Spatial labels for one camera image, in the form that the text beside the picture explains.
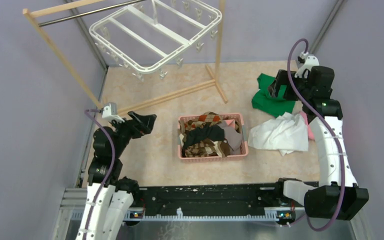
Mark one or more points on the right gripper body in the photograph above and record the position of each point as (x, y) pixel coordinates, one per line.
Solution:
(300, 83)

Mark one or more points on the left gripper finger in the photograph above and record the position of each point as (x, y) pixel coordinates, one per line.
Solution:
(148, 120)
(137, 129)

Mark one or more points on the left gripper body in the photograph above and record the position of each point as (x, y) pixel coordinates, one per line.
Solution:
(123, 129)

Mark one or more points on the white clip hanger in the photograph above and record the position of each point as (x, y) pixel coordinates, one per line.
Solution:
(145, 37)

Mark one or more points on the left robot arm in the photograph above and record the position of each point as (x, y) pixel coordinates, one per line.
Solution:
(108, 197)

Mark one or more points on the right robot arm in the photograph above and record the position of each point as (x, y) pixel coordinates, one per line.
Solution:
(337, 190)

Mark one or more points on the green cloth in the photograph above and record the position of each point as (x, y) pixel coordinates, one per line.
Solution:
(262, 100)

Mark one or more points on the white cloth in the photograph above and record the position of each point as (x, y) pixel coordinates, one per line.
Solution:
(287, 133)

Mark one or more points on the pink cloth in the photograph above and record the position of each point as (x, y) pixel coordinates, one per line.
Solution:
(309, 130)

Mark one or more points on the pink plastic basket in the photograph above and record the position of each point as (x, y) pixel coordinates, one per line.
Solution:
(240, 126)

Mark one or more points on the brown striped sock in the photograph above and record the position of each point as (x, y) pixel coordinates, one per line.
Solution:
(208, 148)

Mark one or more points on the wooden drying rack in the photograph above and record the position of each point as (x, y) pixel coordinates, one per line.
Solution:
(165, 96)

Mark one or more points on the grey cloth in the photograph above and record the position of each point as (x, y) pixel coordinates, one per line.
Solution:
(233, 138)

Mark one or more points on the metal rack rod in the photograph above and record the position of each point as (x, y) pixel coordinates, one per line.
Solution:
(79, 15)

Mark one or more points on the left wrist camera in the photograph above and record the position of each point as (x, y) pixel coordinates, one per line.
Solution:
(110, 114)

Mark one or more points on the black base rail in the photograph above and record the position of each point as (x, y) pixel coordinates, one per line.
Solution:
(220, 200)

